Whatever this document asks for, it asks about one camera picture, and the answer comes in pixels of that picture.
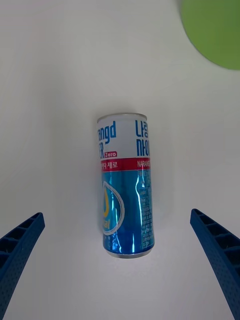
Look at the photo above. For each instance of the blue and white drink can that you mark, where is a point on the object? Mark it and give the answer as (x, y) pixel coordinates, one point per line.
(125, 190)

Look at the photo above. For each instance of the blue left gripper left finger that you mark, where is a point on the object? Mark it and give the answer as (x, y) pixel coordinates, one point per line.
(17, 255)

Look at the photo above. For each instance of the green plastic bin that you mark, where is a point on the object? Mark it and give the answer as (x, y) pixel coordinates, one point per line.
(215, 30)

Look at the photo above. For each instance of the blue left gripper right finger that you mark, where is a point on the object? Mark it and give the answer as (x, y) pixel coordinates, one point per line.
(220, 250)

